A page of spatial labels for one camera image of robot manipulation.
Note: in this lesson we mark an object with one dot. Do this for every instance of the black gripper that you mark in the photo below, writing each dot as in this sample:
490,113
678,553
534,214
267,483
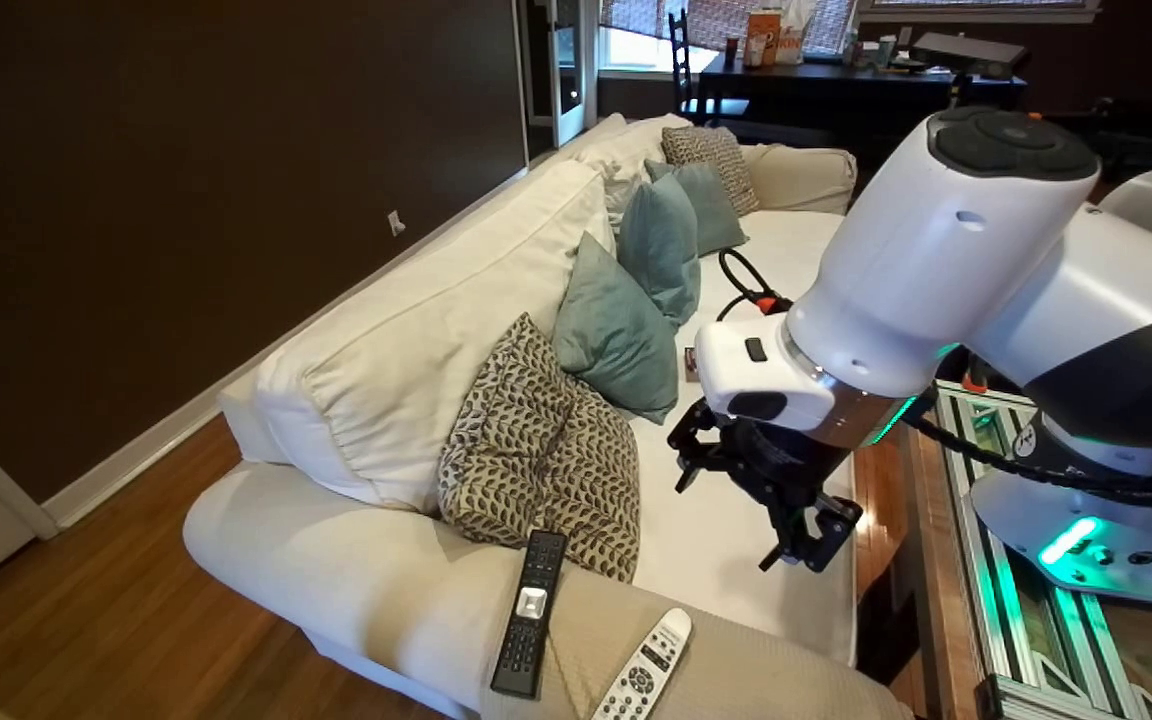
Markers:
768,465

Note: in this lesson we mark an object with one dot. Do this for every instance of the grey silver remote control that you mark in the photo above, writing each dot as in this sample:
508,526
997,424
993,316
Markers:
640,665

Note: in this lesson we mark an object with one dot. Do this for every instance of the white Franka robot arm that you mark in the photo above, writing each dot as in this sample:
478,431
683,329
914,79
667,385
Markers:
951,254

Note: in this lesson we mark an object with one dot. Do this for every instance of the black remote control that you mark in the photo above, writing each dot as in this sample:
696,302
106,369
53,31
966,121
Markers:
529,620

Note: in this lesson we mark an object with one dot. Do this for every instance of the wooden table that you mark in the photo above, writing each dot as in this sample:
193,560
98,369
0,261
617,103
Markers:
931,586

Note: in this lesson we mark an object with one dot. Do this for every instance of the teal cushion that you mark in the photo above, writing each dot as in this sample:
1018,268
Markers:
617,340
662,245
719,204

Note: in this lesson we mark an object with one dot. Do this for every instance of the leaf patterned cushion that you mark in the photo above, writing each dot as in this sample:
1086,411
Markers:
520,454

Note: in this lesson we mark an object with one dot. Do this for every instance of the beige cushion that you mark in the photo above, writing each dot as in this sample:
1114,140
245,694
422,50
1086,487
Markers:
719,150

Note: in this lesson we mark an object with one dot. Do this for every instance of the white sofa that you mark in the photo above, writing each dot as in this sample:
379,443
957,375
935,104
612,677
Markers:
391,363

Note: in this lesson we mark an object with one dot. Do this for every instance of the black dining table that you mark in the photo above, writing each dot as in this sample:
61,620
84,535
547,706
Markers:
842,93

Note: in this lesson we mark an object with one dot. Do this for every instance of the black dining chair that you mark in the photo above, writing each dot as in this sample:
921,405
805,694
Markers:
683,52

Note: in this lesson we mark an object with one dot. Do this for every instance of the orange box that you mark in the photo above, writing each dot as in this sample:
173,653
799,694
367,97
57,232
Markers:
761,43

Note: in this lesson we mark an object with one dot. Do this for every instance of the aluminium rail frame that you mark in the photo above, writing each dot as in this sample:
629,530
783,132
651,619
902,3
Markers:
1018,643

